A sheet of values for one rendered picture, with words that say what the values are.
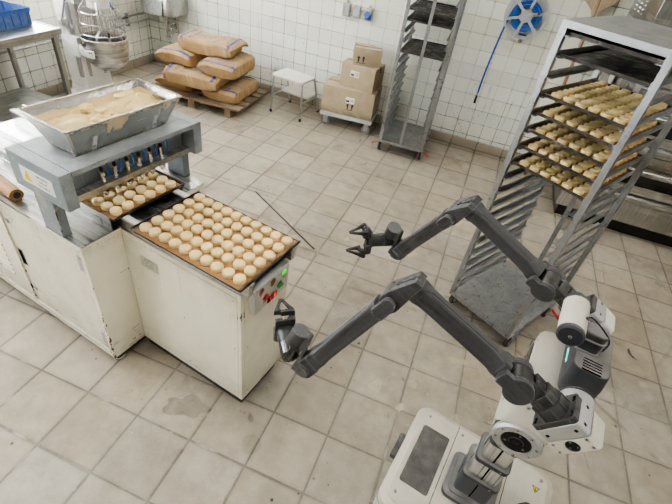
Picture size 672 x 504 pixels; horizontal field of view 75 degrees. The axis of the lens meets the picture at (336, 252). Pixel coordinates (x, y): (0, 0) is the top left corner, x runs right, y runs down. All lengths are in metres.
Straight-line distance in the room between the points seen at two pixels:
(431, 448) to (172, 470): 1.18
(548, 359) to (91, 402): 2.10
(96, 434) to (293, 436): 0.93
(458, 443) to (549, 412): 1.02
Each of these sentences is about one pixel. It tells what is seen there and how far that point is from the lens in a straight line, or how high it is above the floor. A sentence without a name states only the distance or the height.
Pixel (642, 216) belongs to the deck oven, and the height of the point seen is 0.23.
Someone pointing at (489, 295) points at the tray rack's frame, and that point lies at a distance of 3.15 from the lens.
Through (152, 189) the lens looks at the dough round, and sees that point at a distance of 2.29.
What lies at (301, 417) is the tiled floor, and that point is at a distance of 2.42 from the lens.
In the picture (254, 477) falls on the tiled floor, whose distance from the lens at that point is 2.29.
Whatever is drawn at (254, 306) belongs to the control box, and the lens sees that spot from 1.84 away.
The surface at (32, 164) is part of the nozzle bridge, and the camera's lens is 2.03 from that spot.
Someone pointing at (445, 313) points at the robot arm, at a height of 1.33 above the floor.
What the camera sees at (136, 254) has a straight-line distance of 2.18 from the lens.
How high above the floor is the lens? 2.11
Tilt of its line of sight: 39 degrees down
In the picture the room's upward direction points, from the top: 10 degrees clockwise
